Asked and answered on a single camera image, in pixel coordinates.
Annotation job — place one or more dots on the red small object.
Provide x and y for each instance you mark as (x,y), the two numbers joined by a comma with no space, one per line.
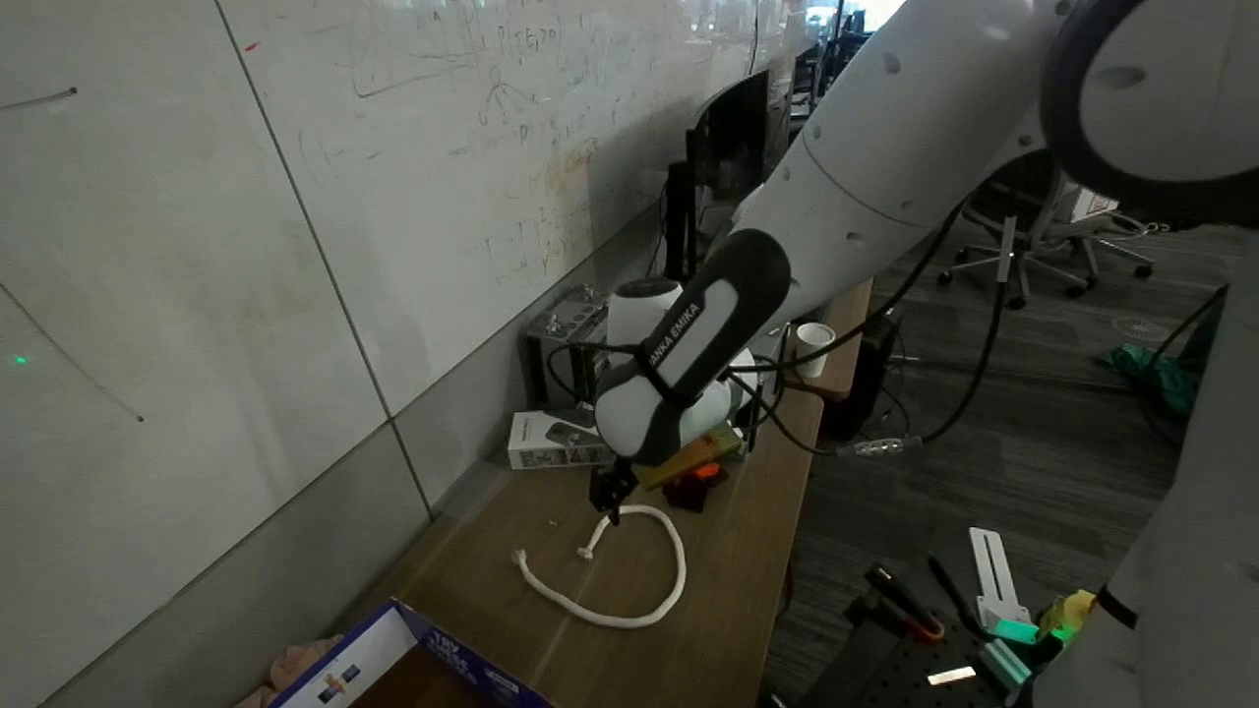
(690,456)

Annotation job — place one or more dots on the red black hand tool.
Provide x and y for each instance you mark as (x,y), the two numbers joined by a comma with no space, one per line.
(907,603)

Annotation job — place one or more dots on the green floor object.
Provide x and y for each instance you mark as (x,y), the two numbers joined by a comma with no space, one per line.
(1161,377)

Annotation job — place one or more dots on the white paper cup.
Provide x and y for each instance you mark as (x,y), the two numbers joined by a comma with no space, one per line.
(811,346)

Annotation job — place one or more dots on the black office chair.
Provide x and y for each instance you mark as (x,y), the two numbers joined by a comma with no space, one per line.
(1047,250)

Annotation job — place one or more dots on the black marker pen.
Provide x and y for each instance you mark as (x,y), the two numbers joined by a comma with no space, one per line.
(950,592)

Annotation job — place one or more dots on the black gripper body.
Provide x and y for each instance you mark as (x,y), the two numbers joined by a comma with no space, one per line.
(614,482)

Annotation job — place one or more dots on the yellow small object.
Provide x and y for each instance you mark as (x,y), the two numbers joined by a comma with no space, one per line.
(1069,610)

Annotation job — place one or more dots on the white metal bracket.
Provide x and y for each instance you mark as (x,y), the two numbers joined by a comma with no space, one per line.
(997,571)

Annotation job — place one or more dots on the blue snack pack box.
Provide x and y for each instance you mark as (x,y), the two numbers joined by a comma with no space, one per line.
(495,675)

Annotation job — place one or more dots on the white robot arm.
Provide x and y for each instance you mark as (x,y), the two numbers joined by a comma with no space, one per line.
(920,131)

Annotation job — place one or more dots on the pink crumpled cloth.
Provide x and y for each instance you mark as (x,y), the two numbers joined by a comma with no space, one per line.
(298,661)

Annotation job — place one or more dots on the black computer monitor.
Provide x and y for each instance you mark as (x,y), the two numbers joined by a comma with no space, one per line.
(733,144)

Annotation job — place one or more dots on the small white product box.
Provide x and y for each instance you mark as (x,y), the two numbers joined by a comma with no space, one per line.
(552,443)

